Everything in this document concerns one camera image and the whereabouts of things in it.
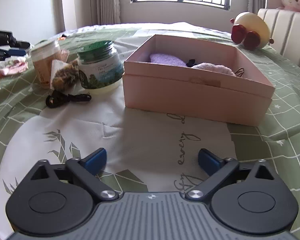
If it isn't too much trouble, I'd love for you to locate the black usb cable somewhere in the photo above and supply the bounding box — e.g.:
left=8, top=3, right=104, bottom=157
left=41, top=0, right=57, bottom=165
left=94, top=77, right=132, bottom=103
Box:
left=45, top=89, right=93, bottom=110

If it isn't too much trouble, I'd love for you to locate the beige curtain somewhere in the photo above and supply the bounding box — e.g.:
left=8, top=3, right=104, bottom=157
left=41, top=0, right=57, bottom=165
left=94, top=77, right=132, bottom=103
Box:
left=90, top=0, right=121, bottom=25

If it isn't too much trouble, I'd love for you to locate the lavender fluffy towel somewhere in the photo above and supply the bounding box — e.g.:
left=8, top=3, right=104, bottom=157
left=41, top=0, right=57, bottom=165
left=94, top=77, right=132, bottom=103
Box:
left=149, top=53, right=187, bottom=67

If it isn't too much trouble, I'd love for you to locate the cream padded headboard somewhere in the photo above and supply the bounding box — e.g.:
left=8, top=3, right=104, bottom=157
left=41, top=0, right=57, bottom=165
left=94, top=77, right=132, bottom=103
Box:
left=258, top=9, right=300, bottom=67

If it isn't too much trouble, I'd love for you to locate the pink cardboard box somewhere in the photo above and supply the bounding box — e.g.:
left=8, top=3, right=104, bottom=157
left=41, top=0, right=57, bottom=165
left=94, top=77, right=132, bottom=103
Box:
left=123, top=35, right=275, bottom=126

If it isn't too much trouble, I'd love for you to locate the white tissue paper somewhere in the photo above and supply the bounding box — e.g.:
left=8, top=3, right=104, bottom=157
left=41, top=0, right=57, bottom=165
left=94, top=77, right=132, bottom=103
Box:
left=50, top=60, right=70, bottom=92

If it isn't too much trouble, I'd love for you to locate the small orange toy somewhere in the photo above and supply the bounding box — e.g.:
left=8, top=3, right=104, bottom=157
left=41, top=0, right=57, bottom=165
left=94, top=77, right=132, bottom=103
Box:
left=58, top=34, right=67, bottom=41

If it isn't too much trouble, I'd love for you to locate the green lidded glass jar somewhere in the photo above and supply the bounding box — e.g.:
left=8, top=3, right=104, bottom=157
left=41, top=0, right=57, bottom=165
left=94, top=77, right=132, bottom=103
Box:
left=77, top=40, right=124, bottom=90

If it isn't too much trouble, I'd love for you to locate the brown furry tail toy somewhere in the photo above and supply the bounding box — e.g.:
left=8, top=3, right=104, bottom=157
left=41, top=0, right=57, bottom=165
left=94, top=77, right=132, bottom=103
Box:
left=50, top=60, right=79, bottom=92

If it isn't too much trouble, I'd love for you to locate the tall clear lidded jar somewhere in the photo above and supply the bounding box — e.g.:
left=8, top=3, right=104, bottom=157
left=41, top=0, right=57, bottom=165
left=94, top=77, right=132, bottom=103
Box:
left=30, top=40, right=62, bottom=87

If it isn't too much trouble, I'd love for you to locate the cream round plush toy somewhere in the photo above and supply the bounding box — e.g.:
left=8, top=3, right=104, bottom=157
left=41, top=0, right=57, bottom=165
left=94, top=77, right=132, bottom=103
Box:
left=230, top=12, right=274, bottom=50

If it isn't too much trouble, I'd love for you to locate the green checked bed sheet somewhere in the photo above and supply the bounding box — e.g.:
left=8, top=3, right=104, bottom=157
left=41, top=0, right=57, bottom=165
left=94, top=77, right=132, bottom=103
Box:
left=0, top=22, right=300, bottom=240

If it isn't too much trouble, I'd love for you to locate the pink plush piece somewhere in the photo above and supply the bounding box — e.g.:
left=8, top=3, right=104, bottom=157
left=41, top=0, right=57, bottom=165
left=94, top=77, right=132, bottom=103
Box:
left=192, top=62, right=236, bottom=76

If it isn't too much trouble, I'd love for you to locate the pink cloth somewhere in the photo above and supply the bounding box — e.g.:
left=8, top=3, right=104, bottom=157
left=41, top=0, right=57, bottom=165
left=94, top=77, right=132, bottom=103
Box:
left=0, top=56, right=28, bottom=79

